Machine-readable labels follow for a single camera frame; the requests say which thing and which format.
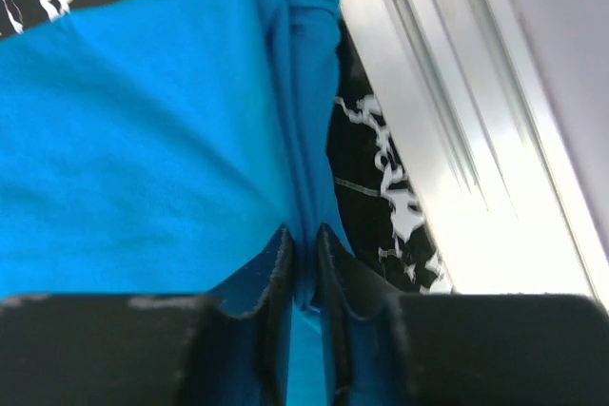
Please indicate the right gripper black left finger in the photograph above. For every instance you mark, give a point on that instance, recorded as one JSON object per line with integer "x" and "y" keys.
{"x": 227, "y": 346}

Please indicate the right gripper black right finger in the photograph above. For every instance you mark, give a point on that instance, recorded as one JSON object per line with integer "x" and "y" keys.
{"x": 383, "y": 346}

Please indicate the blue t shirt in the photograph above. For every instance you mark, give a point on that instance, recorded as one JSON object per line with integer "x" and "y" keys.
{"x": 155, "y": 145}

